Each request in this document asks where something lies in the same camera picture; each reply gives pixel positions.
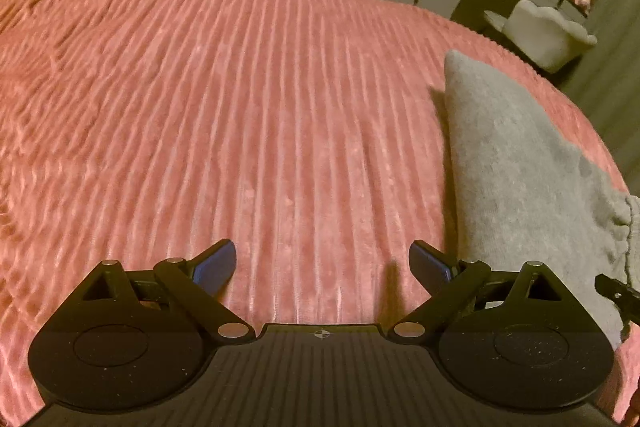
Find pink ribbed blanket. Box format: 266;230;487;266
0;0;636;426

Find grey pants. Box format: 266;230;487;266
443;50;640;349

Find grey upholstered chair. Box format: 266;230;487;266
482;0;599;74

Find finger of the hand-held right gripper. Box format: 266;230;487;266
595;273;640;324

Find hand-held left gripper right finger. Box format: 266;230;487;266
392;240;596;342

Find grey curtain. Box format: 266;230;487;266
562;0;640;168

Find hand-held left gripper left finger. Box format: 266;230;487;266
47;238;257;344

